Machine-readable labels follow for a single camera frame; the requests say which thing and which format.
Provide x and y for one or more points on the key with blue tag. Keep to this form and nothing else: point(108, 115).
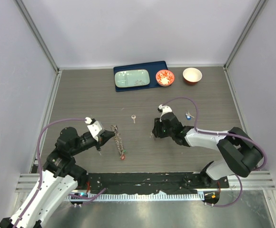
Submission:
point(189, 116)

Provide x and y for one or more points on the white slotted cable duct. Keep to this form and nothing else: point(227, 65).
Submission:
point(152, 197)

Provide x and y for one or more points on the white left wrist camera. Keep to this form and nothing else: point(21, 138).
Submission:
point(95, 128)

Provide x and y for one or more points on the left aluminium frame post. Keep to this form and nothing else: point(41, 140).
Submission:
point(33, 28)

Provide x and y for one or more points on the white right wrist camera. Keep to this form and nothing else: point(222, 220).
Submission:
point(164, 109)

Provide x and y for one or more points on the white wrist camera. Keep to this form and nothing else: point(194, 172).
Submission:
point(95, 128)
point(164, 109)

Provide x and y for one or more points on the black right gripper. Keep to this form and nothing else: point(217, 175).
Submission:
point(157, 130)

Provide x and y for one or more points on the red cup white inside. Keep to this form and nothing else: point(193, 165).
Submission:
point(192, 76)

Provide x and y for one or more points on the aluminium frame post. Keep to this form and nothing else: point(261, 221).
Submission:
point(33, 28)
point(247, 27)

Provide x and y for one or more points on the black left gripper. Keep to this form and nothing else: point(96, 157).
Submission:
point(103, 138)

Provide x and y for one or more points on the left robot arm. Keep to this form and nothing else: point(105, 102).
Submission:
point(58, 178)

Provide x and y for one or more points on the silver key on table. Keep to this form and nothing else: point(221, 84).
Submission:
point(133, 118)

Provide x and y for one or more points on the metal key organizer with rings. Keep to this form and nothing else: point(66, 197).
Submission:
point(118, 141)

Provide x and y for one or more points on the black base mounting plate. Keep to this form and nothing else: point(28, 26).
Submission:
point(146, 183)

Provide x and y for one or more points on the orange patterned small bowl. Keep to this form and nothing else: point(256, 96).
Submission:
point(165, 78)

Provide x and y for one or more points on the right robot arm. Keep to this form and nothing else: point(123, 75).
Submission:
point(240, 155)

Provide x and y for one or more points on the light green rectangular plate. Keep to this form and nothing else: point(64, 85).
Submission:
point(132, 78)

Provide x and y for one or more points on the right aluminium frame post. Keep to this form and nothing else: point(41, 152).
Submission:
point(247, 27)

